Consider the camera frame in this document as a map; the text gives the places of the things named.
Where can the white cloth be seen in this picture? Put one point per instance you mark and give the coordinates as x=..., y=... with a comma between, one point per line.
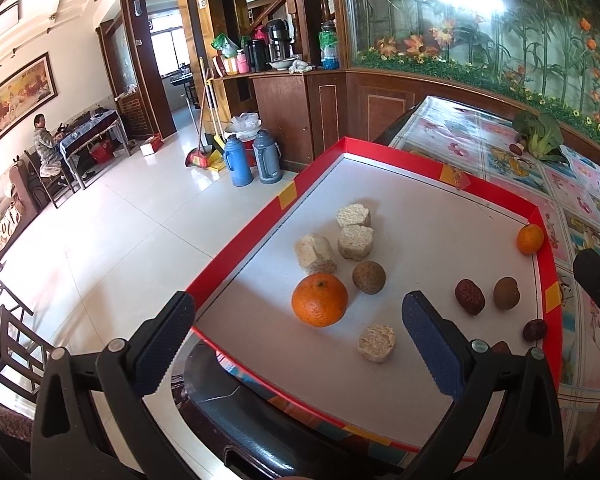
x=300, y=66

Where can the brown round nut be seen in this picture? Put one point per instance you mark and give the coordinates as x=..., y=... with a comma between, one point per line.
x=506, y=291

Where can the patterned sofa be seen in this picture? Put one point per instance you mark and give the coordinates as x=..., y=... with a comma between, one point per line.
x=5, y=215

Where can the grey thermos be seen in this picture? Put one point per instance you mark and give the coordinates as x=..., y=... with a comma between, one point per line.
x=267, y=157

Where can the red dustpan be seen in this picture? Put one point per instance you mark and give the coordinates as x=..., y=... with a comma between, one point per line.
x=200, y=159

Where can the red rimmed white tray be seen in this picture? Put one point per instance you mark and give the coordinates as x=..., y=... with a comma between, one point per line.
x=405, y=220

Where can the white plastic bag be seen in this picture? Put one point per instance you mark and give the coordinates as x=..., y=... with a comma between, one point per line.
x=245, y=123

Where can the green bag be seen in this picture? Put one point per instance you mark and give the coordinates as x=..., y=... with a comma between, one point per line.
x=225, y=44

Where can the white bowl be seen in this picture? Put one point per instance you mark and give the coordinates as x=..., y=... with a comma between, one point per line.
x=281, y=64

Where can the glass panel with flower mural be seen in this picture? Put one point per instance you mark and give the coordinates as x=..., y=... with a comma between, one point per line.
x=480, y=20

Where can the walnut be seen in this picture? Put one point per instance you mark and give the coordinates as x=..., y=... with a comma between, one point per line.
x=368, y=276

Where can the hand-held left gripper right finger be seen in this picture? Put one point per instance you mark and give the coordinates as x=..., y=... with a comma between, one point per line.
x=430, y=340

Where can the green and blue water bottle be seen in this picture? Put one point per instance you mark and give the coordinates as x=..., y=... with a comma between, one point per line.
x=329, y=47

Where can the wooden door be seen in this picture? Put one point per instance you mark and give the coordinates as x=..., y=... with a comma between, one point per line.
x=135, y=60

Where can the wooden staircase railing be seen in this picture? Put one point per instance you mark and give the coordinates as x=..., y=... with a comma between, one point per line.
x=275, y=5

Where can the puffed rice cake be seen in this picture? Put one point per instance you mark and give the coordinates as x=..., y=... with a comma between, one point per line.
x=315, y=255
x=355, y=243
x=353, y=215
x=376, y=342

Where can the side table with dark cloth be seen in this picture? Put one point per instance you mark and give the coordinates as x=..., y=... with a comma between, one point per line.
x=92, y=127

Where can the small orange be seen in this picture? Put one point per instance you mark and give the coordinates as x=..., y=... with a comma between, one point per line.
x=530, y=239

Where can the pink bottle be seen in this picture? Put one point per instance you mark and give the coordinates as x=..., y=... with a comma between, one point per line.
x=242, y=63

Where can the large orange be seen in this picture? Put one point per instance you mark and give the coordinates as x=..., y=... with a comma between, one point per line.
x=320, y=300

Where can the blue thermos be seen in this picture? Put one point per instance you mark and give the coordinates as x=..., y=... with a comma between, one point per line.
x=237, y=160

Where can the black jug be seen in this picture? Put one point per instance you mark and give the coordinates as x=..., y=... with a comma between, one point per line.
x=255, y=56

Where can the wooden cabinet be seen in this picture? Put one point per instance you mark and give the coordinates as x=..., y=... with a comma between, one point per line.
x=330, y=110

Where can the white and red box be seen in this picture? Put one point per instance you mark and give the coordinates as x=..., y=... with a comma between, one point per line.
x=151, y=146

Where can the dark wooden chair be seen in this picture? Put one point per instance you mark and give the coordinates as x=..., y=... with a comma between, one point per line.
x=10, y=335

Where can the black and silver thermos pot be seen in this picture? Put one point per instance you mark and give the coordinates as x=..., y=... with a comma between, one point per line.
x=278, y=40

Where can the red bucket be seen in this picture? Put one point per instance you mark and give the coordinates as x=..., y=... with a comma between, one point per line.
x=251, y=152

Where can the red basket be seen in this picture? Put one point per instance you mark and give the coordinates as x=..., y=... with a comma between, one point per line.
x=101, y=153

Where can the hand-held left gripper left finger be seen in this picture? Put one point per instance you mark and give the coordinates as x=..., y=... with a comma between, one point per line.
x=162, y=340

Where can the broccoli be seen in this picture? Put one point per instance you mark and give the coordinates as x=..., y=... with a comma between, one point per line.
x=542, y=132

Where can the printed tablecloth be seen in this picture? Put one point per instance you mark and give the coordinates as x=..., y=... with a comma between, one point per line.
x=490, y=130

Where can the framed wall painting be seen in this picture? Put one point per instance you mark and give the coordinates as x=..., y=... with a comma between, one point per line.
x=15, y=97

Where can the metal frame chair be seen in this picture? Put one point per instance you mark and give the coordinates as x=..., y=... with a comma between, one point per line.
x=50, y=180

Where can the red packet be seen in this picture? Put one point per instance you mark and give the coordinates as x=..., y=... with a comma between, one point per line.
x=225, y=66

